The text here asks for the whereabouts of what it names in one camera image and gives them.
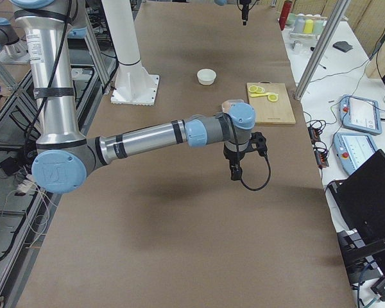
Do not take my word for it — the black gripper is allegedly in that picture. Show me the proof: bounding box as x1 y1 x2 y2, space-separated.
223 142 252 181
237 0 252 26

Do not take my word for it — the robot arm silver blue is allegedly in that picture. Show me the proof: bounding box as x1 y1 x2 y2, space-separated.
214 0 253 26
13 1 255 194

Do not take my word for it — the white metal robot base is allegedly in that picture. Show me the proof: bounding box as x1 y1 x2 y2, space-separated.
111 63 160 106

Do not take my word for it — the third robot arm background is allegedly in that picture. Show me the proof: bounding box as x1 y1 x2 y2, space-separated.
0 17 28 60

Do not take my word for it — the clear plastic egg box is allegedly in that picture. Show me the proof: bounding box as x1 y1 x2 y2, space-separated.
221 99 244 113

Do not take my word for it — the grey cup lying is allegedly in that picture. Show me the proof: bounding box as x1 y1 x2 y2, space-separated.
293 17 305 33

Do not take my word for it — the bamboo cutting board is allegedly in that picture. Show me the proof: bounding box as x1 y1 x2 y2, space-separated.
246 83 296 124

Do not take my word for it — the yellow plastic knife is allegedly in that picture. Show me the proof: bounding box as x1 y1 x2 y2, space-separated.
250 92 270 98

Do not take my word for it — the lemon slice top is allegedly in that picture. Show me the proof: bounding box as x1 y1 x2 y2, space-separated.
267 92 278 102

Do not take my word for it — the white round bowl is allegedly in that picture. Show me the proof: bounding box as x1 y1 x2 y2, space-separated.
196 69 217 85

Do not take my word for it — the black power strip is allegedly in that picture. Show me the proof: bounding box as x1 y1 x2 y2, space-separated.
308 125 329 169

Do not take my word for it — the teach pendant near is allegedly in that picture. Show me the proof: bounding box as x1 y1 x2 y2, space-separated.
334 133 378 175

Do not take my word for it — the teach pendant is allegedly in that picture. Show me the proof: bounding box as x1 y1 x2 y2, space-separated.
334 133 378 175
339 95 382 135

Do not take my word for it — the black monitor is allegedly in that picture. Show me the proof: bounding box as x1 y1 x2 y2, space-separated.
329 150 385 276

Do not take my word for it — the teach pendant far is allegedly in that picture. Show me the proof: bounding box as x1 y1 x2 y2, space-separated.
339 95 382 135

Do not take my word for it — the black camera cable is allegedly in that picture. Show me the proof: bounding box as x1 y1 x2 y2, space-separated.
239 153 271 192

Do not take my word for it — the aluminium frame post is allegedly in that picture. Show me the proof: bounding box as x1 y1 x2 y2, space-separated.
294 0 351 101

